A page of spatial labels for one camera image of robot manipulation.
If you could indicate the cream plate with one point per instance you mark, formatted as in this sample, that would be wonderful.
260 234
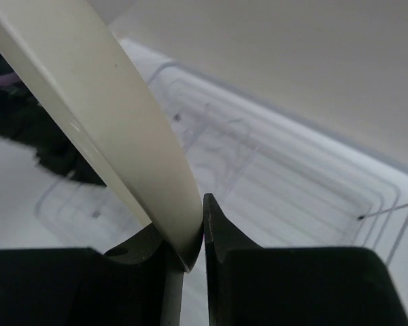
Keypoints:
74 66

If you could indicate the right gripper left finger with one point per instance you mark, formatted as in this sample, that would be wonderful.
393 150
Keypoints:
135 283

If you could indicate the white wire dish rack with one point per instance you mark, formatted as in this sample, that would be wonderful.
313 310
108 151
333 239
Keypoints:
281 182

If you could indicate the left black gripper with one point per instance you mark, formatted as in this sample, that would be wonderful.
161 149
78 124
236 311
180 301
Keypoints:
23 120

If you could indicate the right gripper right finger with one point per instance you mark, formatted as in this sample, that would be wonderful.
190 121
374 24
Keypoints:
251 285

